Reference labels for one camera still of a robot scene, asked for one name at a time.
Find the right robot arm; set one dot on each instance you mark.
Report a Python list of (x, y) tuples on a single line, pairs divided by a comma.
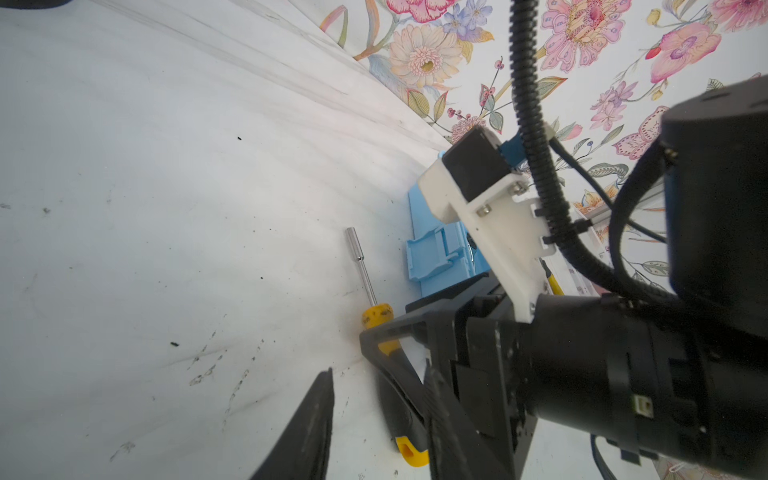
[(684, 377)]

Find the light blue plastic toolbox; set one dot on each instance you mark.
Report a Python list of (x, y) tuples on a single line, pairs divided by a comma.
[(440, 255)]

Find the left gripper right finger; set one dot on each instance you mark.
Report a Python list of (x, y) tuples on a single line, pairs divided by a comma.
[(456, 449)]

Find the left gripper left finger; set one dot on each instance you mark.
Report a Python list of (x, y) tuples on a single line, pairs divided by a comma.
[(302, 451)]

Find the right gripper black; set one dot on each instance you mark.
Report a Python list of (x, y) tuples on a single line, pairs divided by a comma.
[(473, 342)]

